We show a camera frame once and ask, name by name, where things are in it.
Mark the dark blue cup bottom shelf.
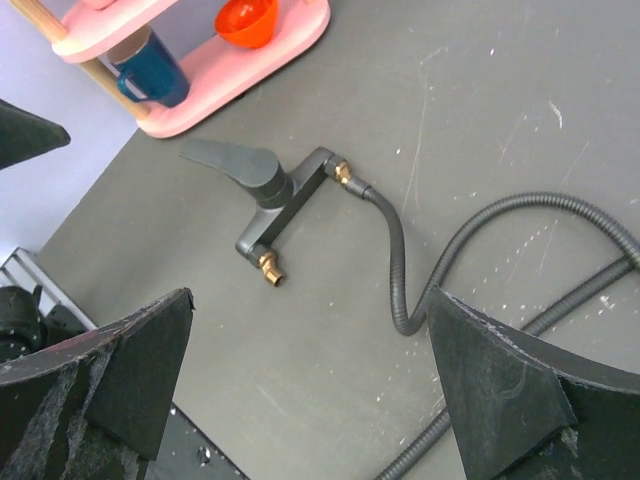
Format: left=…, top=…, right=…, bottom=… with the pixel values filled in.
left=107, top=24, right=190, bottom=108

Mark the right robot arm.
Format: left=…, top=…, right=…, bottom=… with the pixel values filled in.
left=1, top=287, right=639, bottom=479

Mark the black fitting with brass connectors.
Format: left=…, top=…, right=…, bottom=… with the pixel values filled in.
left=180, top=139, right=351, bottom=286

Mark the orange bowl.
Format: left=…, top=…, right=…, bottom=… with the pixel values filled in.
left=213, top=0, right=279, bottom=49

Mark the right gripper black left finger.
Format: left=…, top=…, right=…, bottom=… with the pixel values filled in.
left=1, top=287, right=194, bottom=479

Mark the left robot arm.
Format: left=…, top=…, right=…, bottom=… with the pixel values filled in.
left=0, top=100, right=71, bottom=170

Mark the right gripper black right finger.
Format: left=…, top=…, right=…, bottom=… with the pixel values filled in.
left=427, top=288, right=639, bottom=479

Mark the pink three-tier shelf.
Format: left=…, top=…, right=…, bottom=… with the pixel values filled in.
left=11, top=1, right=331, bottom=138

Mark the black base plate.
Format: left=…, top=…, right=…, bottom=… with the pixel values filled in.
left=145, top=404, right=248, bottom=480

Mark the black rubber hose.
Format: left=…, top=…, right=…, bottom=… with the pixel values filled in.
left=344, top=179, right=640, bottom=480

